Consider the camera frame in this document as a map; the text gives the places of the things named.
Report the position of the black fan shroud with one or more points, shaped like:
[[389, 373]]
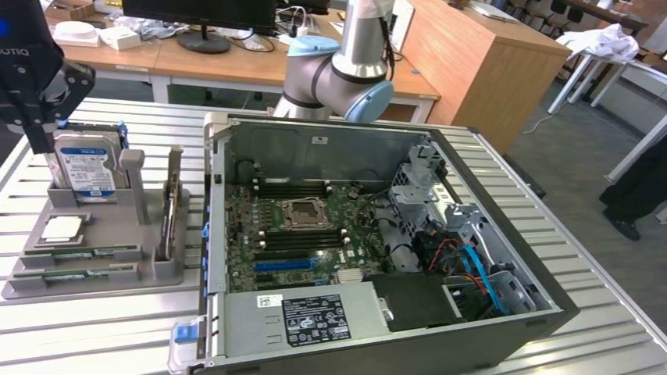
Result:
[[411, 301]]

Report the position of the person in dark clothes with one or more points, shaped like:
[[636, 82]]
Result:
[[635, 187]]

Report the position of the green RAM stick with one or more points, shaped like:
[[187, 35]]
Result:
[[68, 274], [77, 253]]

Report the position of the grey power supply unit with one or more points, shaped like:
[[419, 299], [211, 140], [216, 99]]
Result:
[[301, 316]]

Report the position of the metal CPU socket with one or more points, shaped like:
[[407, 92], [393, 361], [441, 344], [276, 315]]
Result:
[[303, 214]]

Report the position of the blue case latch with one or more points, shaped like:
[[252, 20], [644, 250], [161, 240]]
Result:
[[185, 332]]

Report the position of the black computer monitor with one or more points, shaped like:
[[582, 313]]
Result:
[[203, 15]]

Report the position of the hard disk with blue label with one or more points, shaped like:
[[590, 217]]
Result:
[[85, 168]]

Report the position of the black open PC case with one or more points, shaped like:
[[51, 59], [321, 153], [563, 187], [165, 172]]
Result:
[[416, 343]]

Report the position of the silver disk bay cage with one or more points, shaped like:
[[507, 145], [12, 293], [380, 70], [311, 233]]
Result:
[[416, 187]]

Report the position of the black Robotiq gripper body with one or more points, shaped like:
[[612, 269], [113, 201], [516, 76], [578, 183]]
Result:
[[23, 35]]

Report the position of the grey parts rack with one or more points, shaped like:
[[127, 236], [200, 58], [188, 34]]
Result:
[[129, 250]]

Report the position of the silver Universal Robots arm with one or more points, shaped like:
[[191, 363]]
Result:
[[341, 74]]

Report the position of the white crumpled cloth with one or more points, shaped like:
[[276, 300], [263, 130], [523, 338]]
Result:
[[610, 41]]

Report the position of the wooden desk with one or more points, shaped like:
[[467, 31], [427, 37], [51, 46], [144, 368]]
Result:
[[219, 62]]

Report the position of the green motherboard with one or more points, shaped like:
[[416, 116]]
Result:
[[307, 250]]

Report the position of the white round device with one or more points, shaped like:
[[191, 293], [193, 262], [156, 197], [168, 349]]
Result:
[[75, 32]]

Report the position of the blue expansion slot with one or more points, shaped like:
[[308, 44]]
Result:
[[285, 265]]

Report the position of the graphics card with metal bracket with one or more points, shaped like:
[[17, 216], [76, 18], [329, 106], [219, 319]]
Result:
[[172, 211]]

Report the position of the wooden cabinet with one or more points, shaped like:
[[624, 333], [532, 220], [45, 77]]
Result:
[[468, 70]]

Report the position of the white frame table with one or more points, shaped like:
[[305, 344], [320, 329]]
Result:
[[599, 78]]

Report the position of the black RAM slot bank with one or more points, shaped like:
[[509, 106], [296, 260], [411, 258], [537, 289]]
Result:
[[304, 240], [293, 188]]

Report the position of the silver CPU chip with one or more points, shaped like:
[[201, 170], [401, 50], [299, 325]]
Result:
[[63, 227]]

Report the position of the silver chipset heat sink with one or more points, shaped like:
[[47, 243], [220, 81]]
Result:
[[349, 275]]

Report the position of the white cardboard box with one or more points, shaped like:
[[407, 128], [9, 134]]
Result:
[[119, 38]]

